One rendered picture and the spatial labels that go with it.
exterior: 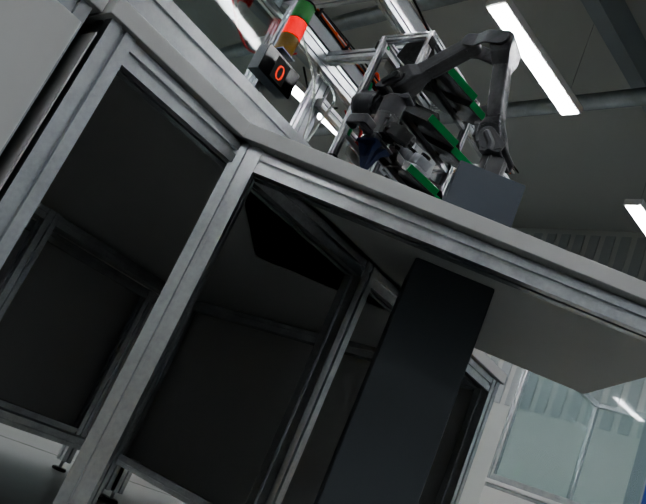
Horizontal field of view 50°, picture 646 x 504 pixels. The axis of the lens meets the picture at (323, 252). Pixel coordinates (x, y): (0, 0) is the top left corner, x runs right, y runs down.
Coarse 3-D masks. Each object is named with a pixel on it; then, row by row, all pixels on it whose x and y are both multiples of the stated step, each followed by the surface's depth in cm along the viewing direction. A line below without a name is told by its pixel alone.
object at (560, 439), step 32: (544, 384) 539; (640, 384) 492; (544, 416) 527; (576, 416) 511; (608, 416) 496; (640, 416) 482; (512, 448) 530; (544, 448) 514; (576, 448) 499; (608, 448) 485; (640, 448) 471; (544, 480) 503; (576, 480) 488; (608, 480) 474; (640, 480) 462
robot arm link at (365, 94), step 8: (392, 72) 169; (400, 72) 167; (384, 80) 168; (392, 80) 167; (384, 88) 169; (360, 96) 171; (368, 96) 170; (376, 96) 170; (352, 104) 172; (360, 104) 171; (368, 104) 169; (352, 112) 173; (360, 112) 172; (368, 112) 170
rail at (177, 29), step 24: (144, 0) 108; (168, 0) 111; (168, 24) 111; (192, 24) 115; (192, 48) 115; (216, 48) 119; (216, 72) 120; (240, 72) 124; (240, 96) 124; (264, 120) 129
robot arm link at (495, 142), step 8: (488, 128) 148; (480, 136) 148; (488, 136) 146; (496, 136) 146; (480, 144) 147; (488, 144) 145; (496, 144) 145; (504, 144) 144; (488, 152) 146; (496, 152) 145; (504, 152) 146; (512, 168) 150
